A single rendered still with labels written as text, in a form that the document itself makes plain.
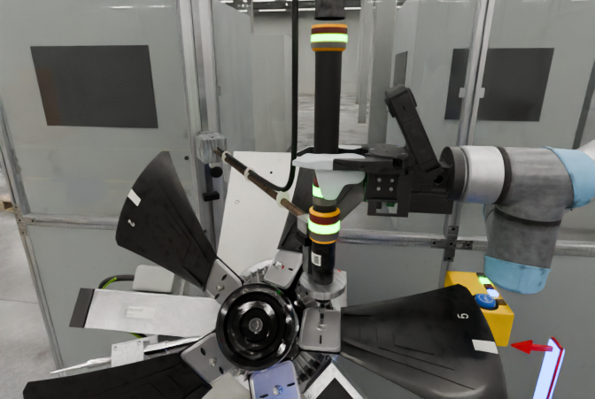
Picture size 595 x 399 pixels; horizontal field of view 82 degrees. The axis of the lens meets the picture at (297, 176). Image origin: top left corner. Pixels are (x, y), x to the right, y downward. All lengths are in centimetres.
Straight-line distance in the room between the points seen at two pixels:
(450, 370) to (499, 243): 19
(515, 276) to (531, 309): 107
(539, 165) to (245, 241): 62
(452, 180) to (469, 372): 28
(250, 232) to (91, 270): 101
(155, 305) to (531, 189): 67
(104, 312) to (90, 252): 88
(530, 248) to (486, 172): 12
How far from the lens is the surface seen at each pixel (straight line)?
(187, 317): 75
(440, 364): 59
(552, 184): 50
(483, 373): 61
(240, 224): 87
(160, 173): 67
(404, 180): 45
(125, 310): 81
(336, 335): 59
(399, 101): 44
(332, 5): 44
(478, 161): 47
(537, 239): 52
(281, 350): 54
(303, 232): 53
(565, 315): 168
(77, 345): 205
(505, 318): 92
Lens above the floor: 158
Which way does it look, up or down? 17 degrees down
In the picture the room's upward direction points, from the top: straight up
